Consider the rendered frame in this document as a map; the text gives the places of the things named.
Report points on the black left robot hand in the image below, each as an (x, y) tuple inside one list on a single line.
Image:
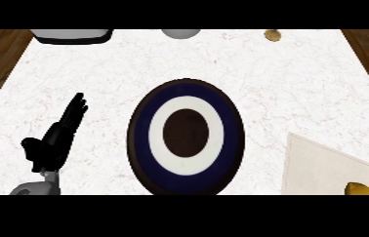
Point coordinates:
[(56, 140)]

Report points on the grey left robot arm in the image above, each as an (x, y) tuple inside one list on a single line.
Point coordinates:
[(41, 186)]

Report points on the blue and white ringed plate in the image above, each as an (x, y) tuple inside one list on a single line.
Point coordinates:
[(186, 137)]

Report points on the beige placemat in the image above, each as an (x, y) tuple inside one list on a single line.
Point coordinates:
[(317, 169)]

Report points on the yellow cupcake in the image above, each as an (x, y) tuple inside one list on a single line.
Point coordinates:
[(357, 189)]

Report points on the grey round object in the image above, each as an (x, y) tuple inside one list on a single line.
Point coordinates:
[(180, 33)]

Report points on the small tan round object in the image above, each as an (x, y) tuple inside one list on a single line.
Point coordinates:
[(271, 35)]

